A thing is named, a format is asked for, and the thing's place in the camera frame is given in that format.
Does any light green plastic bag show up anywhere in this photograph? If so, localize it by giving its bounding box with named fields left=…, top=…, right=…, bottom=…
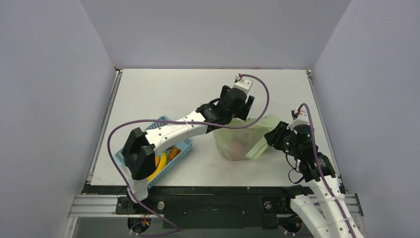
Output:
left=213, top=115, right=280, bottom=161

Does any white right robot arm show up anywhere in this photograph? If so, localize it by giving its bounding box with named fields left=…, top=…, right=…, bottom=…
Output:
left=264, top=121, right=363, bottom=238

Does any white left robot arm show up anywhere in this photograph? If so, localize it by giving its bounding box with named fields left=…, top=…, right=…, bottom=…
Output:
left=122, top=80, right=254, bottom=213

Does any brown fake kiwi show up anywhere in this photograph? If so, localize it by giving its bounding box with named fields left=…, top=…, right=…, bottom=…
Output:
left=167, top=147, right=181, bottom=161

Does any yellow fake banana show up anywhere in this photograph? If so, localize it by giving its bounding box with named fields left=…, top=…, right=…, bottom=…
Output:
left=148, top=152, right=168, bottom=182

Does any light blue perforated basket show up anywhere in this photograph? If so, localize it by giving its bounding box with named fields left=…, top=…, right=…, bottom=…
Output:
left=113, top=115, right=193, bottom=189

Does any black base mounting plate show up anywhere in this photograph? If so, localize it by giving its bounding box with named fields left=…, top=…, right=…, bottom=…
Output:
left=82, top=184, right=314, bottom=233

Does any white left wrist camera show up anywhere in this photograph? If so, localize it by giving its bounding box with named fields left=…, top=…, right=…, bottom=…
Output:
left=232, top=74, right=253, bottom=95

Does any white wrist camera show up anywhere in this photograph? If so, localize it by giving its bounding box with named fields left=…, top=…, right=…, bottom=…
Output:
left=232, top=74, right=253, bottom=95
left=287, top=109, right=309, bottom=130

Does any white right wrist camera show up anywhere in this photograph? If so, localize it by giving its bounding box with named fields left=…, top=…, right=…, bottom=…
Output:
left=287, top=109, right=309, bottom=130

